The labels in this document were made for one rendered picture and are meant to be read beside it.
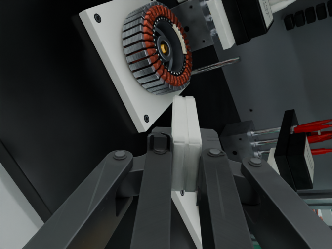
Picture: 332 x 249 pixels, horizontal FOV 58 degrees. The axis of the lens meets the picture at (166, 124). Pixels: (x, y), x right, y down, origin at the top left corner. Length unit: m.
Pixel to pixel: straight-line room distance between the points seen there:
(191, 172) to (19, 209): 0.18
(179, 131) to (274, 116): 0.53
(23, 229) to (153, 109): 0.20
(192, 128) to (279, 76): 0.48
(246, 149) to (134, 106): 0.28
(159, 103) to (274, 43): 0.30
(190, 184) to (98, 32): 0.23
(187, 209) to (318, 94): 0.35
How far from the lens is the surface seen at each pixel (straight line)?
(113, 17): 0.37
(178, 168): 0.15
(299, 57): 0.62
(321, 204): 0.72
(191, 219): 0.44
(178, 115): 0.18
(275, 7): 0.47
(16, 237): 0.29
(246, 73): 0.64
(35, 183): 0.27
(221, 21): 0.38
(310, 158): 0.51
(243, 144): 0.56
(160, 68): 0.35
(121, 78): 0.35
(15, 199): 0.29
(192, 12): 0.50
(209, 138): 0.17
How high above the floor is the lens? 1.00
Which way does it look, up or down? 34 degrees down
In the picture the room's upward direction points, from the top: 79 degrees clockwise
